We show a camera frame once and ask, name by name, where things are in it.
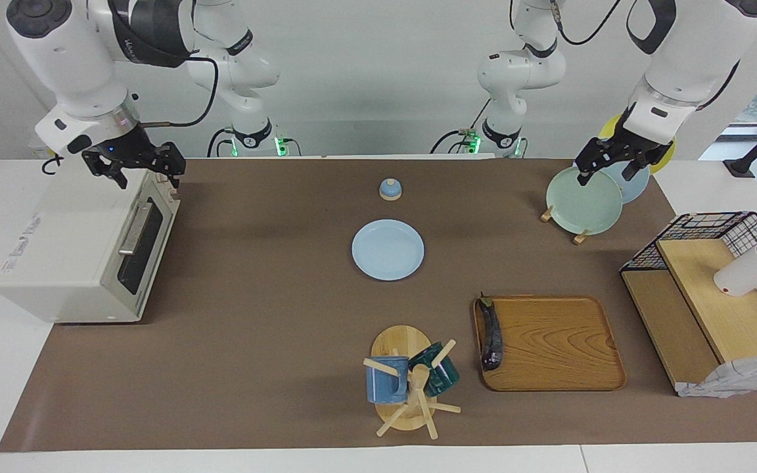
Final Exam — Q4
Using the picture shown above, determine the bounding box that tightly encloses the pale green plate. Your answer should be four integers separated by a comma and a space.
546, 166, 624, 235

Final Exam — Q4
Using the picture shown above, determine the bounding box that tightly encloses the dark green mug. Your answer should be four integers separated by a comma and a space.
409, 342, 461, 397

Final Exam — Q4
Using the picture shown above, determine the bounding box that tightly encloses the wooden mug tree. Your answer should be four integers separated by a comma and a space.
363, 325, 462, 439

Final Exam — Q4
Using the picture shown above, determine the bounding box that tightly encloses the white cup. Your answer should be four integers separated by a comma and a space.
714, 244, 757, 298

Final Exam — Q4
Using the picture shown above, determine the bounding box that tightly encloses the light blue racked plate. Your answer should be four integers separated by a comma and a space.
605, 161, 651, 204

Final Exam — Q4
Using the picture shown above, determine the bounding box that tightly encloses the blue mug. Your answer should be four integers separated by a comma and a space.
365, 355, 411, 404

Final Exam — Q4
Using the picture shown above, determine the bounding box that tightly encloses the glass oven door with handle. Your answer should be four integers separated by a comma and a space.
99, 172, 181, 323

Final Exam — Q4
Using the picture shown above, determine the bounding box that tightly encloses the beige toaster oven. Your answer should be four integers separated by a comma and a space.
0, 158, 182, 324

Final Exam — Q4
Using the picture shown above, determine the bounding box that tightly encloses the dark purple eggplant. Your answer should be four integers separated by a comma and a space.
477, 294, 504, 372

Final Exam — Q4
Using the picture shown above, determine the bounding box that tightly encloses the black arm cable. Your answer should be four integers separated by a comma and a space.
549, 0, 630, 47
135, 56, 220, 129

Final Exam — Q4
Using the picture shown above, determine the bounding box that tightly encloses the wooden plate rack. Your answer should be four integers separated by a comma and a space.
540, 205, 589, 246

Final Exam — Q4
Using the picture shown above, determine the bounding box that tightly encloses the wooden stepped shelf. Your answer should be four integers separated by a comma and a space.
620, 238, 757, 395

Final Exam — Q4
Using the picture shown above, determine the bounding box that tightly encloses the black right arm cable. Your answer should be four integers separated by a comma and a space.
135, 56, 220, 129

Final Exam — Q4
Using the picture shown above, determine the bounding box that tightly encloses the white grey patterned cloth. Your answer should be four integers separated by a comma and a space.
676, 353, 757, 399

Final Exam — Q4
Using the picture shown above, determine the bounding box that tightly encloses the yellow plate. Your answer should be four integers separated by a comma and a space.
599, 113, 677, 175

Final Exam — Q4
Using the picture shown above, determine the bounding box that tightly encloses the brown table mat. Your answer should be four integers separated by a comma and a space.
0, 158, 757, 453

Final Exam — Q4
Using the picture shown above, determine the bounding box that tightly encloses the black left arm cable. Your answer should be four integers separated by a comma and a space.
549, 0, 630, 47

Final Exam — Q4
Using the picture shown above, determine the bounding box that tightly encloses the wooden serving tray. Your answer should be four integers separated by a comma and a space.
472, 295, 627, 392

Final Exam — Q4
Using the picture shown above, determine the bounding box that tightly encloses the black base cable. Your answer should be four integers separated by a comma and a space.
431, 129, 469, 155
206, 127, 235, 158

